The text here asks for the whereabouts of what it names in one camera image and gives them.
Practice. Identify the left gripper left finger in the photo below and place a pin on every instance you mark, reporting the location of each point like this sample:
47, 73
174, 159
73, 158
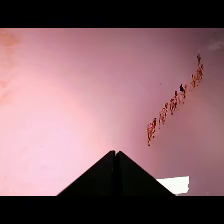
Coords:
98, 178

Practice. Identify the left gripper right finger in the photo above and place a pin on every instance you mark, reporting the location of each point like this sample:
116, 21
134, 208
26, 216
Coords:
133, 180

